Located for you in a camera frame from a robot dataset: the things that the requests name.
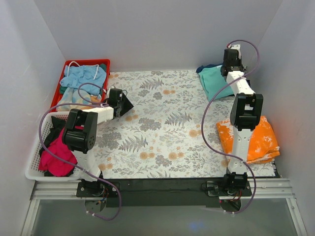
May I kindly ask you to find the red plastic basket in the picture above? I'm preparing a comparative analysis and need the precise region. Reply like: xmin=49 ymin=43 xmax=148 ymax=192
xmin=51 ymin=59 xmax=111 ymax=107

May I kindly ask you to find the teal t-shirt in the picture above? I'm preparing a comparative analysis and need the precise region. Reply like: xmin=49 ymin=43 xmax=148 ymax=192
xmin=198 ymin=70 xmax=227 ymax=101

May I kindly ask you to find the black garment in basket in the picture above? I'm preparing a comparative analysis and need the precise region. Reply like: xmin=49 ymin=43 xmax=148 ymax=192
xmin=44 ymin=117 xmax=65 ymax=155

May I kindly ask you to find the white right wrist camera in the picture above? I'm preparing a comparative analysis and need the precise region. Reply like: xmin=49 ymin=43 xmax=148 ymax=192
xmin=227 ymin=44 xmax=241 ymax=51

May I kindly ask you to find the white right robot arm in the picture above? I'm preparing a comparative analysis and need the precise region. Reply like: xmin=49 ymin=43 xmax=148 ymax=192
xmin=221 ymin=44 xmax=263 ymax=197

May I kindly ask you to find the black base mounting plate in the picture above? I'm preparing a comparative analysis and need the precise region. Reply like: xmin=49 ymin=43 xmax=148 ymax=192
xmin=76 ymin=177 xmax=254 ymax=207

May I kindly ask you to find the white plastic basket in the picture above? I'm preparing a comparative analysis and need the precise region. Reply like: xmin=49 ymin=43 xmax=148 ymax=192
xmin=25 ymin=111 xmax=81 ymax=182

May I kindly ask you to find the folded blue t-shirt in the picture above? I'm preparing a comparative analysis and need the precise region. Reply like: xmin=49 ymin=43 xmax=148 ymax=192
xmin=196 ymin=64 xmax=222 ymax=74

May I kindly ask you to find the pastel patterned garment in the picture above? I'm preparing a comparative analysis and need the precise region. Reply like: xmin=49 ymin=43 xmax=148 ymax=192
xmin=56 ymin=88 xmax=101 ymax=112

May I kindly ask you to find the aluminium rail frame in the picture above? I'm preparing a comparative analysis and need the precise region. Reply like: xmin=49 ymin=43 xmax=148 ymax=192
xmin=21 ymin=178 xmax=307 ymax=236

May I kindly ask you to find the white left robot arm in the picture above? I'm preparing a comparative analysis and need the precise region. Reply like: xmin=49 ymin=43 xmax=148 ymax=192
xmin=62 ymin=88 xmax=133 ymax=197

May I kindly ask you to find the magenta garment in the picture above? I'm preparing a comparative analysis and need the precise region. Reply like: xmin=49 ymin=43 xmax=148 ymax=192
xmin=38 ymin=132 xmax=78 ymax=177

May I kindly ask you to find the orange white tie-dye t-shirt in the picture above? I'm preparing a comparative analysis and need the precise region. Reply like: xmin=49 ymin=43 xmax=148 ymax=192
xmin=216 ymin=116 xmax=280 ymax=164

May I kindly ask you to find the light blue garment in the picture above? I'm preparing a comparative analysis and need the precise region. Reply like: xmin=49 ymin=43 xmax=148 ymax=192
xmin=60 ymin=64 xmax=107 ymax=95

